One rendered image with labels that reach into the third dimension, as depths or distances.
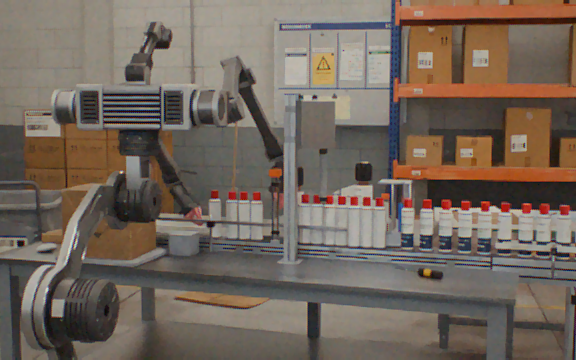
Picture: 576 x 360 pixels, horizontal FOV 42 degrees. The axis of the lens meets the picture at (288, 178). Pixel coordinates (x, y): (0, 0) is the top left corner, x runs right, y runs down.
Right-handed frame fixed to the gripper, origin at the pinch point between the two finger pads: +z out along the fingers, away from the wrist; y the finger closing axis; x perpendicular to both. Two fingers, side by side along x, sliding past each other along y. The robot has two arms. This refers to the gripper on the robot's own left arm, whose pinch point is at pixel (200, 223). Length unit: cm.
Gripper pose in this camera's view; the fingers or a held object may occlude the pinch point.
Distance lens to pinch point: 335.4
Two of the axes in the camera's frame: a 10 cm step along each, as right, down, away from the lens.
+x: -7.5, 6.0, 2.9
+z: 5.9, 8.0, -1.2
